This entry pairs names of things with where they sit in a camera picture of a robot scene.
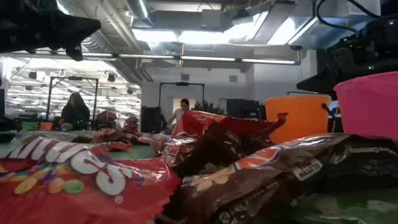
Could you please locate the green clear wrapped candy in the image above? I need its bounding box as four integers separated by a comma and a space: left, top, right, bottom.
289, 186, 398, 224

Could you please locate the orange pumpkin face bucket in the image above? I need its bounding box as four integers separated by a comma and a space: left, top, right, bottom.
264, 94, 337, 144

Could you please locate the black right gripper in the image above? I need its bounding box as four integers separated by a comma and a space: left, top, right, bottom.
297, 14, 398, 101

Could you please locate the red background bag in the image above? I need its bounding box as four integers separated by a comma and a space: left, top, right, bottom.
96, 111, 118, 123
124, 116, 140, 132

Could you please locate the small green background bucket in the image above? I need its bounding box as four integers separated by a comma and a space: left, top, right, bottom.
21, 121, 40, 131

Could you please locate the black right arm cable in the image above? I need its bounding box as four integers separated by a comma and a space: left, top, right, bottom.
316, 0, 382, 34

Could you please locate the person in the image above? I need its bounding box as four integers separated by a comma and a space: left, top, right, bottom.
60, 91, 91, 131
167, 98, 191, 128

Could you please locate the black equipment cabinet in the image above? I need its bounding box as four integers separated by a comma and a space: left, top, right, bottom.
140, 106, 162, 133

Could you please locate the pink plastic bucket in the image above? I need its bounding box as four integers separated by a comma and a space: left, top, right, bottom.
333, 70, 398, 140

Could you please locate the long ceiling light bar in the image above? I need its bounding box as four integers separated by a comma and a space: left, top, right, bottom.
82, 52, 302, 66

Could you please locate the black shelving unit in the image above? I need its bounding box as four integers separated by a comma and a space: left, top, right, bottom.
226, 99, 261, 119

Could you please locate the clear wrapped hard candy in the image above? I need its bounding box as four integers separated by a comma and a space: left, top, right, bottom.
11, 129, 79, 142

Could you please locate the black background rig frame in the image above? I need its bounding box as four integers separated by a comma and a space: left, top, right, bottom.
45, 76, 100, 123
158, 82, 205, 125

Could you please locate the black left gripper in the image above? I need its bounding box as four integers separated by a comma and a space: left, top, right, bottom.
0, 0, 103, 62

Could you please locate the red Skittles pack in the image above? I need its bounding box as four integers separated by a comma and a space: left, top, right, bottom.
0, 136, 182, 224
172, 110, 289, 144
124, 133, 150, 146
93, 141, 132, 152

